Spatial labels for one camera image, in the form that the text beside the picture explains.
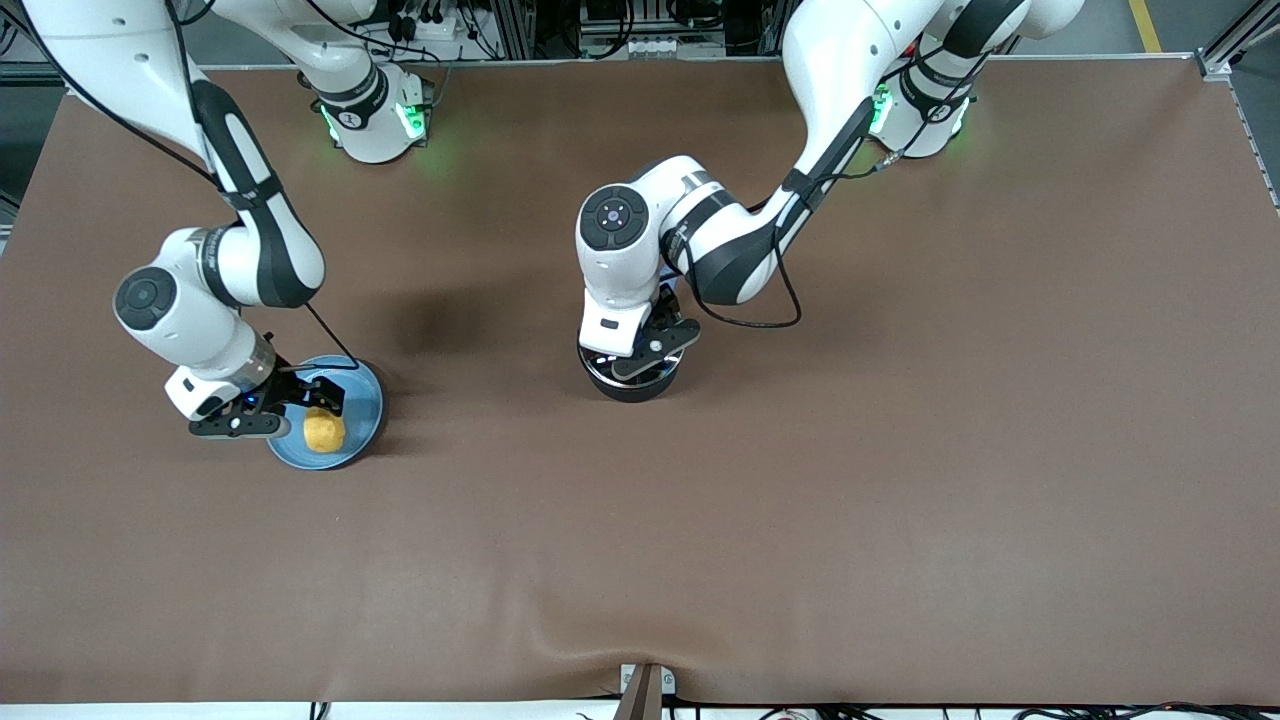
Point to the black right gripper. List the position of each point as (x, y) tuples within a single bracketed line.
[(283, 389)]

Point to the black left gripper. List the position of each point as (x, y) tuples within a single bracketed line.
[(664, 308)]

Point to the yellow potato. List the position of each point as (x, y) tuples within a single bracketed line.
[(325, 433)]

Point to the glass lid with blue knob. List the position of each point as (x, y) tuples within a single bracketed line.
[(597, 363)]

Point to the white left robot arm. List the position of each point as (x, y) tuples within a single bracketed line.
[(830, 80)]

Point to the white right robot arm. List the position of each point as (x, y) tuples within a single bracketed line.
[(200, 300)]

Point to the blue round plate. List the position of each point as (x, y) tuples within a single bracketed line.
[(365, 400)]

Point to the white terminal block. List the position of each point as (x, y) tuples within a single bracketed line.
[(655, 46)]

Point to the brown table mat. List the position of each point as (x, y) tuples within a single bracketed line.
[(900, 500)]

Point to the white power strip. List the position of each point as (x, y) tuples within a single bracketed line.
[(435, 25)]

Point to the metal clamp bracket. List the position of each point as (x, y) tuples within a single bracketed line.
[(645, 690)]

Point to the aluminium frame profile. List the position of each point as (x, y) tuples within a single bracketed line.
[(1240, 45)]

